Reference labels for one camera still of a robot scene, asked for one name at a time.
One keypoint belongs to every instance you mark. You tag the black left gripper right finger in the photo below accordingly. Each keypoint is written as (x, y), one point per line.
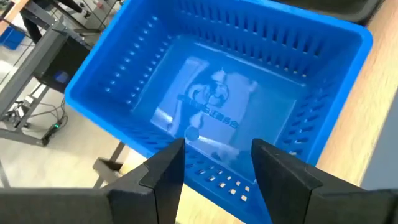
(295, 199)

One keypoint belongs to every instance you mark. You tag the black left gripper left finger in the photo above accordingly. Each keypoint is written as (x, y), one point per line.
(140, 202)

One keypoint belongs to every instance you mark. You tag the blue slotted plastic basket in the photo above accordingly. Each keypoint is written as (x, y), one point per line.
(248, 62)

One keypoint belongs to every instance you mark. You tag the black power strip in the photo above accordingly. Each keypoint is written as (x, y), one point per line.
(51, 132)

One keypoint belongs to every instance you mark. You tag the black computer with blue light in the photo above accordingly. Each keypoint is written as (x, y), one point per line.
(71, 59)

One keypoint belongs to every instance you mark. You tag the blue box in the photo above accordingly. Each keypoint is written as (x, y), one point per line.
(11, 39)

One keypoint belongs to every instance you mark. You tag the wooden desk top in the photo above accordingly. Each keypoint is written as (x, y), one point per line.
(15, 9)

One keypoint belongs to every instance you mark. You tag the grey metal desk frame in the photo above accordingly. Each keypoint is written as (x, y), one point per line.
(31, 65)

